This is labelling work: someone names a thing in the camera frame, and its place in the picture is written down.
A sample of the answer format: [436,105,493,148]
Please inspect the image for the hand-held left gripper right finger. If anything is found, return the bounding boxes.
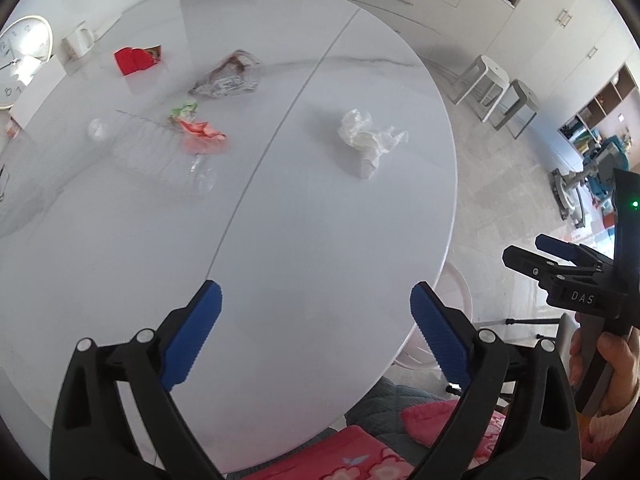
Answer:
[410,281,583,480]

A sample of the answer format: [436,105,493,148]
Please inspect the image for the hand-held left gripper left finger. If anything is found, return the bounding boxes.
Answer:
[48,280,223,480]

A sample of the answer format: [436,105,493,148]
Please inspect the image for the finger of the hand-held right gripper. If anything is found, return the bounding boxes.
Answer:
[535,234,617,267]
[502,245,601,288]

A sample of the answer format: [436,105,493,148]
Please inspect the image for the clear plastic bottle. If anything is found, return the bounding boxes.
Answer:
[86,110,218,197]

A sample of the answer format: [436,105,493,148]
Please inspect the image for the pink wrapper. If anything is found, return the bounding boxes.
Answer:
[179,119,229,155]

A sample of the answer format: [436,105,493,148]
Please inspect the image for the white tissue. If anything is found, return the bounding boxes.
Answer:
[337,108,410,181]

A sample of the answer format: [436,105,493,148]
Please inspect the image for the green paper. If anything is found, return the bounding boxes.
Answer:
[167,101,199,122]

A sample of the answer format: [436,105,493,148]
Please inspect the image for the clear plastic wrapper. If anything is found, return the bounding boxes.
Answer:
[187,50,263,101]

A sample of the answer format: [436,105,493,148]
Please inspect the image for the red and brown paper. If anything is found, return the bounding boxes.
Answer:
[113,45,166,77]

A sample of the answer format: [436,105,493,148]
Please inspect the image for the person's right forearm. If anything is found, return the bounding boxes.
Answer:
[580,400,640,461]

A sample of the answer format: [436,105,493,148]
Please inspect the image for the person's right hand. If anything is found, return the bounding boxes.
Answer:
[597,327,640,417]

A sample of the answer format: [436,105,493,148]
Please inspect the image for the floor cleaning machine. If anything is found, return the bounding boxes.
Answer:
[550,157,618,223]

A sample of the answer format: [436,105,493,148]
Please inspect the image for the thin black rod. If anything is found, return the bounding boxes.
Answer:
[472,317,561,327]

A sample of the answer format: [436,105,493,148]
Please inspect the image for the person's grey quilted pants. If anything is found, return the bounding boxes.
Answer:
[345,376,451,436]

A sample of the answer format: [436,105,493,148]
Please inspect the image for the open shelf with toys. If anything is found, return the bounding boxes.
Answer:
[557,60,640,171]

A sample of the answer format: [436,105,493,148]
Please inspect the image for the person's floral jacket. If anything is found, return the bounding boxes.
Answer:
[245,400,506,480]

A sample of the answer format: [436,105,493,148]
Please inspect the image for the white stool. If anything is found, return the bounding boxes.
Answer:
[452,55,511,111]
[490,80,542,139]

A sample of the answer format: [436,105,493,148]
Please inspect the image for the beige wardrobe cabinet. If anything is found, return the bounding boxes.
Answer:
[487,0,640,111]

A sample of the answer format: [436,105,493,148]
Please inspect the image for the white card box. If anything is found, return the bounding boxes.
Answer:
[9,55,67,126]

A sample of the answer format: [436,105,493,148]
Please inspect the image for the white mug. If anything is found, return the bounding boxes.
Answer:
[61,21,96,63]

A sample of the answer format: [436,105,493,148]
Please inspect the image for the white paper roll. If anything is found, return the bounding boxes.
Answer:
[95,14,122,41]

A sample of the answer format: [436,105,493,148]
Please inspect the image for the round white wall clock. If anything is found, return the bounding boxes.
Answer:
[0,15,54,111]

